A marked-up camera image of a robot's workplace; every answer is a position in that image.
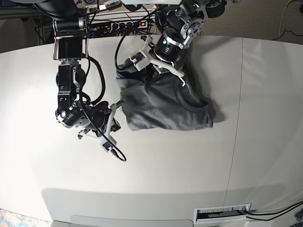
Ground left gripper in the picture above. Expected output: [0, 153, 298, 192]
[154, 28, 183, 62]

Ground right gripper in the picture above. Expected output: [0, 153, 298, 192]
[85, 104, 121, 132]

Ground grey T-shirt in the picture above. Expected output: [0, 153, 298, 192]
[116, 59, 213, 131]

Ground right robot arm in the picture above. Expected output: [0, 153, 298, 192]
[34, 0, 121, 136]

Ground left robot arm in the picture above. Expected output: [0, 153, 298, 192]
[154, 0, 227, 63]

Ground black power strip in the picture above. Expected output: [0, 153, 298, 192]
[108, 20, 148, 29]

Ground grey device boxes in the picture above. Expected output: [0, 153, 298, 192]
[84, 0, 122, 12]

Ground black camera cable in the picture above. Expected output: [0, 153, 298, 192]
[78, 35, 127, 162]
[114, 7, 166, 70]

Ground yellow cable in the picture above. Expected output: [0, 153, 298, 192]
[271, 0, 303, 41]

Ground white cable grommet tray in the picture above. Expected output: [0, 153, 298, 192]
[194, 203, 251, 224]

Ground black cable pair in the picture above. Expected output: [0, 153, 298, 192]
[243, 201, 303, 221]

